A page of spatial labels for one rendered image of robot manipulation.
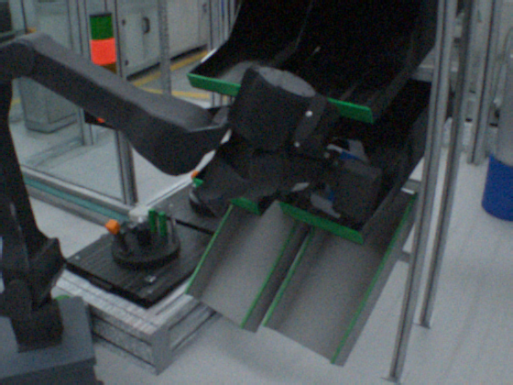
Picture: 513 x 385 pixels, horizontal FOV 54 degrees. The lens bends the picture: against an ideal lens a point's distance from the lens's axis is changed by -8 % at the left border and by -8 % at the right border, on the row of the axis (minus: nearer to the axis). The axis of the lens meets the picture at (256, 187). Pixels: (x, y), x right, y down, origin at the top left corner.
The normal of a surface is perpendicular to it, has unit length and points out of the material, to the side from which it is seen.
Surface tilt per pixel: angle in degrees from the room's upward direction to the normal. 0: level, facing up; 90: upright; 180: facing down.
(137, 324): 0
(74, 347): 0
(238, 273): 45
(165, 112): 19
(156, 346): 90
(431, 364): 0
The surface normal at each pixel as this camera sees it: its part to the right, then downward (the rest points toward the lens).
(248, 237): -0.48, -0.40
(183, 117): 0.31, -0.83
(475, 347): -0.01, -0.90
